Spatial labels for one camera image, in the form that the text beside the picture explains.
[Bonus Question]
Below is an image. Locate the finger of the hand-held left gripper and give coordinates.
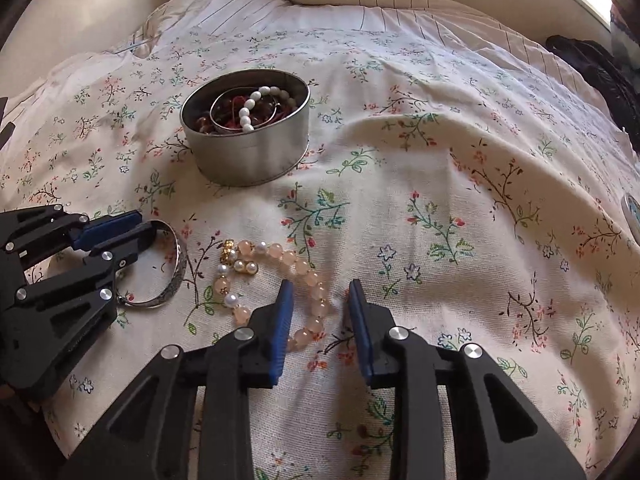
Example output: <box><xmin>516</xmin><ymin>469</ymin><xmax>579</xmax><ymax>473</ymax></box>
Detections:
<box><xmin>14</xmin><ymin>222</ymin><xmax>157</xmax><ymax>357</ymax></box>
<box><xmin>0</xmin><ymin>204</ymin><xmax>144</xmax><ymax>262</ymax></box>

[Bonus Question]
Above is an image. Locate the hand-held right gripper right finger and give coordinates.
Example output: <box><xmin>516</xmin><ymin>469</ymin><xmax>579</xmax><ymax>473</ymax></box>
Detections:
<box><xmin>347</xmin><ymin>278</ymin><xmax>588</xmax><ymax>480</ymax></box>

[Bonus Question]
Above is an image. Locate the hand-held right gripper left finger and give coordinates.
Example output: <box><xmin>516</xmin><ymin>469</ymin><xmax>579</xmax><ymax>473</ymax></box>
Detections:
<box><xmin>57</xmin><ymin>279</ymin><xmax>296</xmax><ymax>480</ymax></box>

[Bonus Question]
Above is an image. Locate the wide silver bangle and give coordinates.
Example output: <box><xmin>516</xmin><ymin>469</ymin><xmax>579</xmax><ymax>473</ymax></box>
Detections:
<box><xmin>114</xmin><ymin>219</ymin><xmax>190</xmax><ymax>309</ymax></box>

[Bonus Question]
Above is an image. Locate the pink bead bracelet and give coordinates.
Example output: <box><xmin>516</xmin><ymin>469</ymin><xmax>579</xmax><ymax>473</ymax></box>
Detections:
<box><xmin>212</xmin><ymin>239</ymin><xmax>332</xmax><ymax>345</ymax></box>

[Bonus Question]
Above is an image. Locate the round metal tin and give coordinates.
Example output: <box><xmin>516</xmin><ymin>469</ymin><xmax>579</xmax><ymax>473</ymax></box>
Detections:
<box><xmin>180</xmin><ymin>71</ymin><xmax>311</xmax><ymax>187</ymax></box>

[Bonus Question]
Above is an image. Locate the white bead bracelet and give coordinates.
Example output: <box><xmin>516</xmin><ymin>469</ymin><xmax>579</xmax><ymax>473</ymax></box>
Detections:
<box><xmin>237</xmin><ymin>86</ymin><xmax>274</xmax><ymax>134</ymax></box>

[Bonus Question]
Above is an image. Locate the thin silver bangle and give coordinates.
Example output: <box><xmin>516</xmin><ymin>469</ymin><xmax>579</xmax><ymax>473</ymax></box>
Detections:
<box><xmin>209</xmin><ymin>91</ymin><xmax>297</xmax><ymax>137</ymax></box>

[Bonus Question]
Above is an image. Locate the floral bedsheet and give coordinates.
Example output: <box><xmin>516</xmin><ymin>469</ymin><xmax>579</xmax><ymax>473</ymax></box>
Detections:
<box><xmin>0</xmin><ymin>0</ymin><xmax>640</xmax><ymax>480</ymax></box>

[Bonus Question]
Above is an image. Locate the round tin lid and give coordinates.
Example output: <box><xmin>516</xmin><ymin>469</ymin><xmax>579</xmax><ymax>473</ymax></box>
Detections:
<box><xmin>620</xmin><ymin>192</ymin><xmax>640</xmax><ymax>241</ymax></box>

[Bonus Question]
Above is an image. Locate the dark red bead bracelet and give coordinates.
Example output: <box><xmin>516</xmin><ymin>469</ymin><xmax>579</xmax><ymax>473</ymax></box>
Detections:
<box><xmin>215</xmin><ymin>87</ymin><xmax>281</xmax><ymax>123</ymax></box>

